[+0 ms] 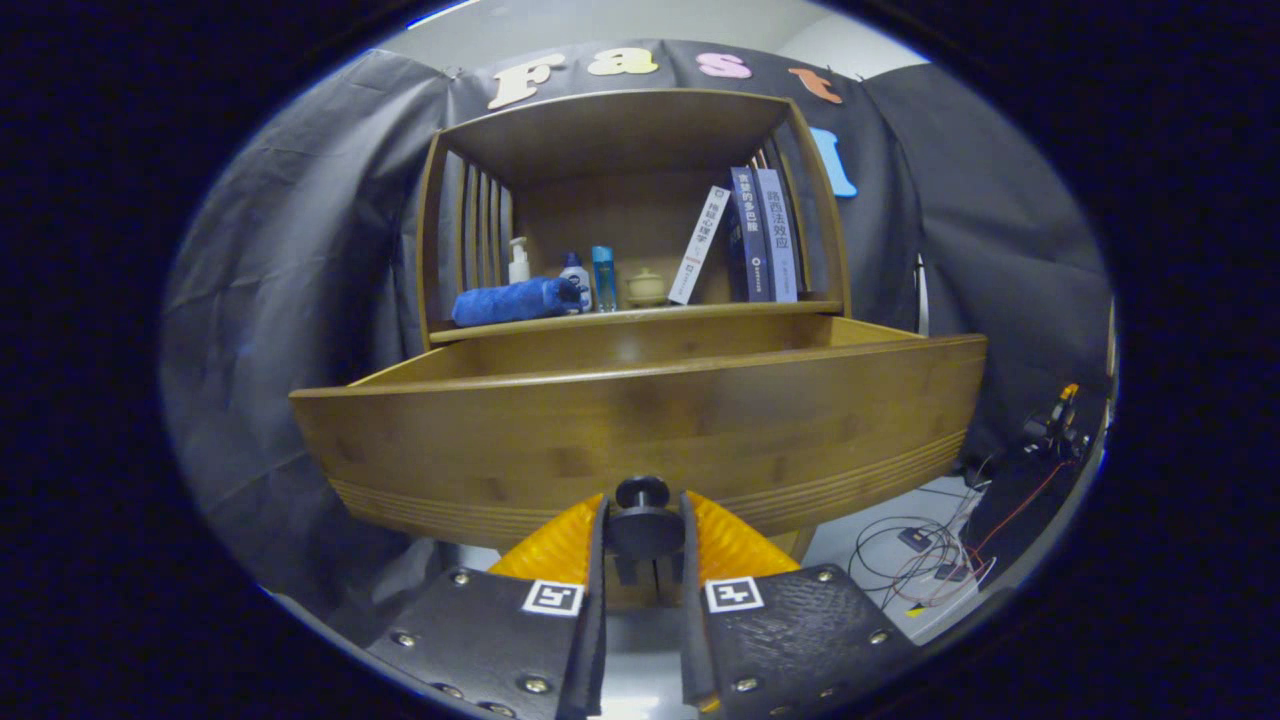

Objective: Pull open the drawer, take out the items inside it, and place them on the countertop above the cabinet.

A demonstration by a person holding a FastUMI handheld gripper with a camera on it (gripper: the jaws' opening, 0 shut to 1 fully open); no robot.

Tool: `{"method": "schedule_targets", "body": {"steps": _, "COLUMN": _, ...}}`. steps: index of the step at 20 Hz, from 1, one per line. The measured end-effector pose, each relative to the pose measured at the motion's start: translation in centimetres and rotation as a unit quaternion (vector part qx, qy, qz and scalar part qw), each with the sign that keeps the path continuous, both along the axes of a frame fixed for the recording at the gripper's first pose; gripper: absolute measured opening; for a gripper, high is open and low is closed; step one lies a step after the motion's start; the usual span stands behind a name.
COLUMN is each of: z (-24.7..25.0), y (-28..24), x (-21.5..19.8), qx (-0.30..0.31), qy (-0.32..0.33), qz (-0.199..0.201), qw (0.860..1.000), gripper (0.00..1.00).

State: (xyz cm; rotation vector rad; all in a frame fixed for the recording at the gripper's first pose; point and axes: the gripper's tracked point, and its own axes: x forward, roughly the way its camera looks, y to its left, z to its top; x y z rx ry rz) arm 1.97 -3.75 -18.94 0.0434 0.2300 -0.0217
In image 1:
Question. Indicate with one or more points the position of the white bottle with blue cap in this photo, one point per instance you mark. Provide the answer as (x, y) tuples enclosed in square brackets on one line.
[(577, 275)]

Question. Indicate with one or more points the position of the dark blue book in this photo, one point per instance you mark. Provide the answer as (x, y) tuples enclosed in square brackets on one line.
[(752, 240)]

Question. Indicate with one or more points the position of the small black adapter box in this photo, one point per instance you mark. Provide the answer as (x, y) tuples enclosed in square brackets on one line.
[(914, 538)]

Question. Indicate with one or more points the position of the wooden drawer with black knob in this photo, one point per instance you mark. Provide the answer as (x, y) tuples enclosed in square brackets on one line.
[(650, 420)]

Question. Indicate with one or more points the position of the black and orange clamp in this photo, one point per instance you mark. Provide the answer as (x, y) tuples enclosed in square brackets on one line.
[(1068, 392)]

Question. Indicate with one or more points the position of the black tripod stand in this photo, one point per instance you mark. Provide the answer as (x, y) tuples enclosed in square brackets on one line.
[(921, 300)]

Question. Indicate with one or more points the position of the wooden countertop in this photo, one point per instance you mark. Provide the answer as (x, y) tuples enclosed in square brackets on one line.
[(640, 315)]

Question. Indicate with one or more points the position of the clear blue bottle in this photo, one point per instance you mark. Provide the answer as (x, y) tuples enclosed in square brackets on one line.
[(604, 280)]

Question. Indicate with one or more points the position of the white book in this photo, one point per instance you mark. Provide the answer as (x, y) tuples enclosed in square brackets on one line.
[(700, 245)]

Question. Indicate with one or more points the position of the wooden cabinet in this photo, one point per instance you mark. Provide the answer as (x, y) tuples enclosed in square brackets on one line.
[(620, 130)]

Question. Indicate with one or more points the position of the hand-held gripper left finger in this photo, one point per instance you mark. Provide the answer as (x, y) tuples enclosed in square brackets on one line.
[(597, 600)]

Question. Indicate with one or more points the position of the black backdrop cloth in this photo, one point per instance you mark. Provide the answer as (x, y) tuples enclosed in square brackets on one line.
[(300, 250)]

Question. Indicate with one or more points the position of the white pump bottle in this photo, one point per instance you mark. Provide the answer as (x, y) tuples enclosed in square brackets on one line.
[(519, 268)]

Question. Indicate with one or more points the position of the beige lidded teacup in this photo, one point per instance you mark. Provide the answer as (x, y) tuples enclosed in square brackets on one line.
[(646, 288)]

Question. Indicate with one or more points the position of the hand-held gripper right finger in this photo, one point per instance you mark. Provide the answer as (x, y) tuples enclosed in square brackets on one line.
[(690, 620)]

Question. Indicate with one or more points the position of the pale lilac book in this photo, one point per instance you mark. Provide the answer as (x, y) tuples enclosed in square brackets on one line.
[(780, 240)]

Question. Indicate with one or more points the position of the blue folded towel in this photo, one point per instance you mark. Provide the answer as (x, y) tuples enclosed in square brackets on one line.
[(510, 300)]

